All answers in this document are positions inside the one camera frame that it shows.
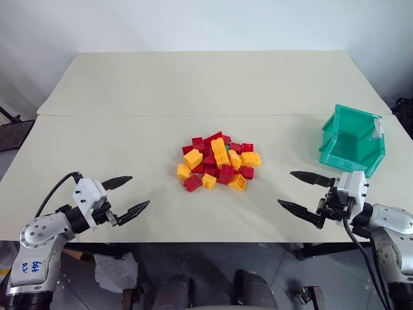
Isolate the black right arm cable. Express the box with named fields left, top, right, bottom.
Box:
left=342, top=218, right=393, bottom=310

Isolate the white crumpled plastic bag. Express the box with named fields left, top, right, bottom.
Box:
left=94, top=251, right=139, bottom=294

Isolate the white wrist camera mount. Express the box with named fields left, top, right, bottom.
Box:
left=334, top=170, right=370, bottom=224
left=72, top=177, right=109, bottom=232

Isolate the long yellow plastic building brick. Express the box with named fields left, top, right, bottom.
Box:
left=210, top=137, right=231, bottom=169

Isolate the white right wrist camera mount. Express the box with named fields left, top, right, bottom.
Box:
left=334, top=170, right=370, bottom=224

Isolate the green plastic storage bin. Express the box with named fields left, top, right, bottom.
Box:
left=317, top=103, right=387, bottom=179

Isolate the dark rounded shape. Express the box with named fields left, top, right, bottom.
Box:
left=233, top=269, right=279, bottom=310
left=157, top=273, right=195, bottom=310

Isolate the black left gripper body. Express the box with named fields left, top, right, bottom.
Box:
left=92, top=200, right=119, bottom=227

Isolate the black stand base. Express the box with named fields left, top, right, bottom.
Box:
left=0, top=105, right=36, bottom=153

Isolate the brown cardboard piece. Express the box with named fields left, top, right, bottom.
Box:
left=62, top=247, right=98, bottom=269

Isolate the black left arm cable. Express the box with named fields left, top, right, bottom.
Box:
left=34, top=171, right=83, bottom=218

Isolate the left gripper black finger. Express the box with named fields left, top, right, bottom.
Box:
left=114, top=200, right=151, bottom=227
left=101, top=176, right=134, bottom=192

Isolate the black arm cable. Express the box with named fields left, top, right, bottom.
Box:
left=34, top=171, right=83, bottom=218
left=342, top=218, right=393, bottom=310

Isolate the black table frame bar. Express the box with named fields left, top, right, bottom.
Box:
left=63, top=242, right=127, bottom=261
left=295, top=242, right=372, bottom=262

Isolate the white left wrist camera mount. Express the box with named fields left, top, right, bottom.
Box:
left=72, top=177, right=109, bottom=232

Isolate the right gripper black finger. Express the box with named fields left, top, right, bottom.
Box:
left=289, top=170, right=337, bottom=187
left=277, top=198, right=327, bottom=231

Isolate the rusty metal foot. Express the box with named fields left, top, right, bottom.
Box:
left=287, top=284, right=327, bottom=310
left=121, top=283, right=146, bottom=310

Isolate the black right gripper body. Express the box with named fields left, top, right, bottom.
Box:
left=316, top=184, right=355, bottom=227

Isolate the black equipment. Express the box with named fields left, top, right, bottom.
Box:
left=389, top=96, right=413, bottom=140

